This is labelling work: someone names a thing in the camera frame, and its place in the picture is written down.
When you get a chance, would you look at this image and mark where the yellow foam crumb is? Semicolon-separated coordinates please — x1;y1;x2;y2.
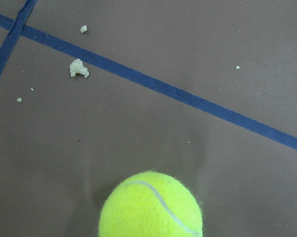
69;59;89;78

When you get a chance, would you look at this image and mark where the yellow-green tennis ball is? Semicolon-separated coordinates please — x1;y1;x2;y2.
98;171;203;237

